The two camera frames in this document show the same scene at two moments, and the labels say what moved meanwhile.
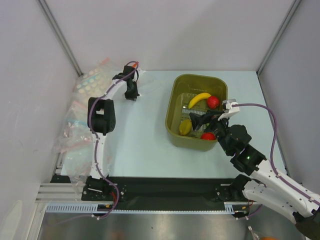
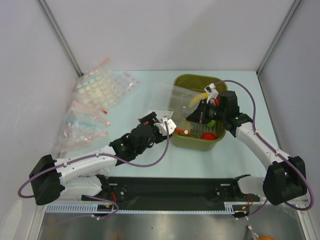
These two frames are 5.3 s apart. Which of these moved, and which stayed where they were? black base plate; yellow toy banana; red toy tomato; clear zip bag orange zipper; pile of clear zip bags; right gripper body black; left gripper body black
Moved: clear zip bag orange zipper; right gripper body black; left gripper body black
Stayed: yellow toy banana; pile of clear zip bags; black base plate; red toy tomato
